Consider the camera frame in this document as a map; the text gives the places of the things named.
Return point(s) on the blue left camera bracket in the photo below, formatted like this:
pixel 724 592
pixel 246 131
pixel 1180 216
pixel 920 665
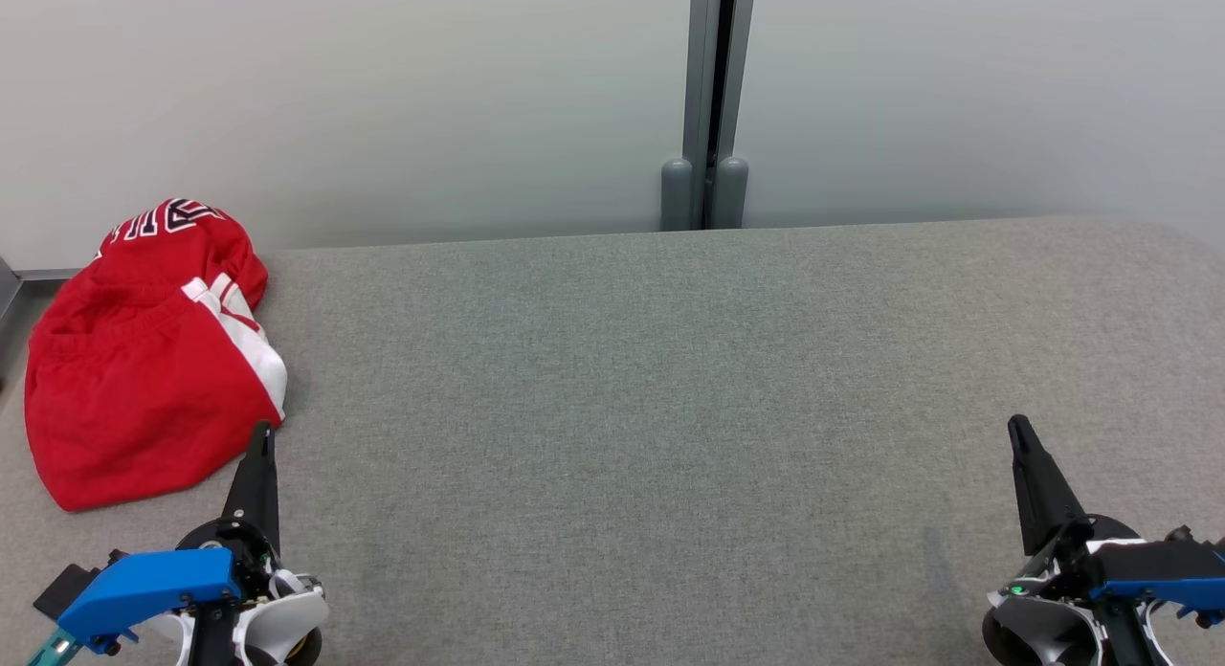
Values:
pixel 144 585

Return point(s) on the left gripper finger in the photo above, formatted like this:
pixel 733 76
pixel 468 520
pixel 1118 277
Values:
pixel 256 494

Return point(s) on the grey metal corner post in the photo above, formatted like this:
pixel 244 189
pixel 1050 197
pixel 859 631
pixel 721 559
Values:
pixel 6 288

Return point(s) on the red shorts white side panel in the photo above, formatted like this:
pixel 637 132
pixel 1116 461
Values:
pixel 124 417

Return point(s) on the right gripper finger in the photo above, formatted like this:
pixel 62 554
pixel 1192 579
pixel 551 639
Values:
pixel 1041 499

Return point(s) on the blue right camera bracket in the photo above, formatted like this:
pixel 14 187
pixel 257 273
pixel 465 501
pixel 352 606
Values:
pixel 1158 589

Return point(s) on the blue camera bracket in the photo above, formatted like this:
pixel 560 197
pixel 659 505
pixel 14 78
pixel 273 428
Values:
pixel 1158 589
pixel 144 585

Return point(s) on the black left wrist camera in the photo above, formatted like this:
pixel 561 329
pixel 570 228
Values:
pixel 67 589

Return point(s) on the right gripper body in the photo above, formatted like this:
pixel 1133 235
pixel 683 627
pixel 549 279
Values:
pixel 1043 618

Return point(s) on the grey double partition post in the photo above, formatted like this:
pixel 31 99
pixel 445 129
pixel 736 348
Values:
pixel 701 73

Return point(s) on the grey metal floor rail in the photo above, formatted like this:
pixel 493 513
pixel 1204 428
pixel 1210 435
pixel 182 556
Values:
pixel 48 275

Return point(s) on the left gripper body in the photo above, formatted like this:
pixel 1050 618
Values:
pixel 287 609

